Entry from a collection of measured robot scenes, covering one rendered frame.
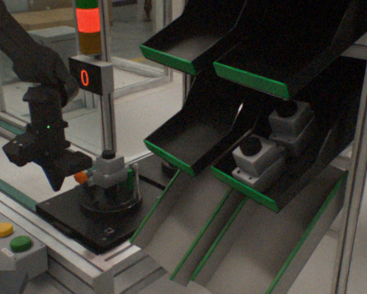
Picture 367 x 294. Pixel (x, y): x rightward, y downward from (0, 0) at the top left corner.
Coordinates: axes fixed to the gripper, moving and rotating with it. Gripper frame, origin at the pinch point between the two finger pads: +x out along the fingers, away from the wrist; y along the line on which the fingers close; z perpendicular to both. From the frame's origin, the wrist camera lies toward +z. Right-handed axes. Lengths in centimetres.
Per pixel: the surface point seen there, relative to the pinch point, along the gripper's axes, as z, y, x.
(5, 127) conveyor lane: -21, -65, 15
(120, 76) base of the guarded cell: -102, -108, 24
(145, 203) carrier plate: -18.3, 5.5, 12.2
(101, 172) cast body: -11.1, -0.1, 3.6
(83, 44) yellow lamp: -22.5, -18.8, -19.0
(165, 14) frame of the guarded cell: -112, -85, -6
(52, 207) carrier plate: -3.0, -7.9, 12.0
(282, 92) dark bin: -5, 47, -27
